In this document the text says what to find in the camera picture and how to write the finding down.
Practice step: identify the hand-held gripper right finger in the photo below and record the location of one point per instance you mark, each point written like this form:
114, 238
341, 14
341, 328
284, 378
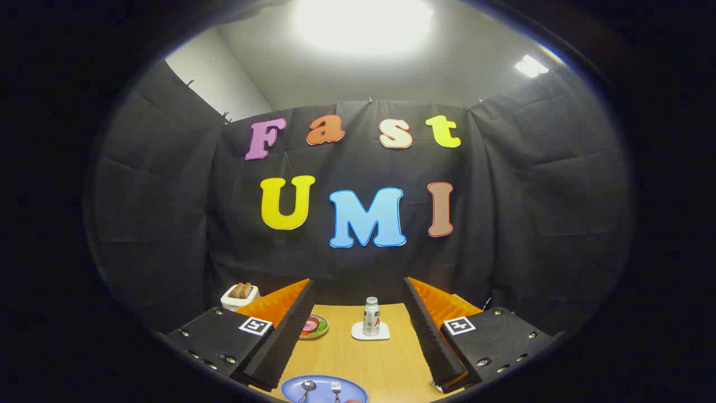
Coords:
430, 341

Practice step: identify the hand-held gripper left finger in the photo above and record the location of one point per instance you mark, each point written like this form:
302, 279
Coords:
282, 341

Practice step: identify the pink ham slice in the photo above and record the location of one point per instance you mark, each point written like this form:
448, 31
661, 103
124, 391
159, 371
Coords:
310, 325

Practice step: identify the green lettuce leaf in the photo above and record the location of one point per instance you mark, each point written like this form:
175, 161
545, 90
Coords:
320, 330

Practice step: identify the grey food plate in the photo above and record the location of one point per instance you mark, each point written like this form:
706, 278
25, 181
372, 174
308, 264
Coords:
321, 334

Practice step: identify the white toaster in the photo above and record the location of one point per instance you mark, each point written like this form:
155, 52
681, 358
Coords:
235, 303

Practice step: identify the brown toast slice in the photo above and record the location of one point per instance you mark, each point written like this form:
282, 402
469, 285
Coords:
247, 290
237, 290

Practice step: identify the white green drink bottle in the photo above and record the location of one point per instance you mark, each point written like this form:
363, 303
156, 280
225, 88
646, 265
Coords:
371, 316

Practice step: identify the blue round plate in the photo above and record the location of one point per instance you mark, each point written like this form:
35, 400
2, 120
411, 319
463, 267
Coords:
323, 394

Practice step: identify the white coaster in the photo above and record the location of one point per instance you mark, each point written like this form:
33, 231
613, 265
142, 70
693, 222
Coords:
358, 334

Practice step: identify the small ceiling light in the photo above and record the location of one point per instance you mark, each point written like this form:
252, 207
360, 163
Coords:
530, 66

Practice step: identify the large ceiling light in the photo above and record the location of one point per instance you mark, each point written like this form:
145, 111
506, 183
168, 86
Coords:
363, 25

